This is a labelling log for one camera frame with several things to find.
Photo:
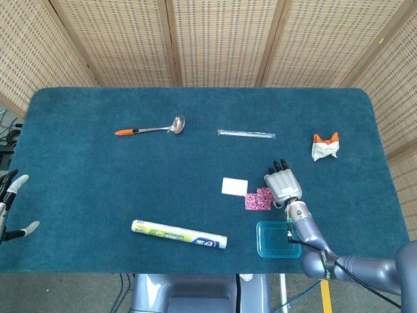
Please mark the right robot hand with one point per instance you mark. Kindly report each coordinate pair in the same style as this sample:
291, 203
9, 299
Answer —
281, 186

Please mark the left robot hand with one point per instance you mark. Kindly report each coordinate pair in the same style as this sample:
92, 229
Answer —
4, 215

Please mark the pink patterned square cloth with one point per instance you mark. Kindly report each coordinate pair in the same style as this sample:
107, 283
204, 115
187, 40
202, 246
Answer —
264, 195

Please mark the white rectangular card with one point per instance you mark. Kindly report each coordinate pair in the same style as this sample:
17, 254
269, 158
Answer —
234, 186

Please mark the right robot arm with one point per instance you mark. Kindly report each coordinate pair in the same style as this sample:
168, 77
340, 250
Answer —
309, 231

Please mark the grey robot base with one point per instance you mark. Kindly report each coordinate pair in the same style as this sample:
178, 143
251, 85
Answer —
195, 293

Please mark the blue plastic container lid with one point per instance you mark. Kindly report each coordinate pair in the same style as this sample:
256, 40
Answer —
273, 241

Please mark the black equipment box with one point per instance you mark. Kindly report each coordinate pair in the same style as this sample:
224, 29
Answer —
6, 158

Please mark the straw in clear wrapper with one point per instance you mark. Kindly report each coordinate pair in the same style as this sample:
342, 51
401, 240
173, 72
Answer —
244, 133

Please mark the teal carpet table cover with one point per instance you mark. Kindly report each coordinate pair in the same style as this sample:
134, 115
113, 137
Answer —
97, 182

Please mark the white table leg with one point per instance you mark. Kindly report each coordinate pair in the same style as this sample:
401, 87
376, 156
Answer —
283, 290

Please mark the green blue cling film roll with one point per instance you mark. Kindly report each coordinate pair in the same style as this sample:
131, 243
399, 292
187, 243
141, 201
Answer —
176, 234

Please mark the yellow floor tape strip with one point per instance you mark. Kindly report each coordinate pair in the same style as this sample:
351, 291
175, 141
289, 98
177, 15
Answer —
326, 296

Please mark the woven bamboo screen panel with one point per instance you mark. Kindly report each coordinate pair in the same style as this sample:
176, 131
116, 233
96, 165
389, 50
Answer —
319, 42
405, 195
391, 91
221, 42
117, 42
32, 58

